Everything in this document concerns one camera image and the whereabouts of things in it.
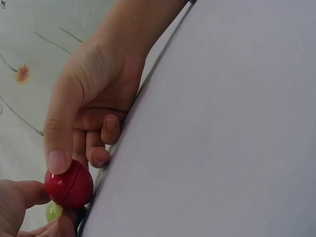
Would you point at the person's left hand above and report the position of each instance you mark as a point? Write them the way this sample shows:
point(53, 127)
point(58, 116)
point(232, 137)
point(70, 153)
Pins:
point(10, 205)

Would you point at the person's right hand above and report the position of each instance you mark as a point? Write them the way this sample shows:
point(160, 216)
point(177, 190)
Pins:
point(98, 74)

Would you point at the person's right thumb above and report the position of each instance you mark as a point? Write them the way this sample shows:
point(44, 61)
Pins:
point(59, 128)

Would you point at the person's left thumb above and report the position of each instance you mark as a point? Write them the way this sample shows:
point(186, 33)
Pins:
point(34, 193)

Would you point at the person's left fingers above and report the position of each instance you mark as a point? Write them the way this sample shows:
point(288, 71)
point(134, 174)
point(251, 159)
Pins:
point(64, 223)

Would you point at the red glossy ball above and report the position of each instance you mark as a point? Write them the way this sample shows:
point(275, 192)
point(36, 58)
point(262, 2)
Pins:
point(74, 188)

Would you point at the person's right forearm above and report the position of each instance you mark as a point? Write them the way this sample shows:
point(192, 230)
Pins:
point(135, 24)

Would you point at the light green glossy ball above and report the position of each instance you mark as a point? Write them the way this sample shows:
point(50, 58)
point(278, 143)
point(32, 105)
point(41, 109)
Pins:
point(51, 213)

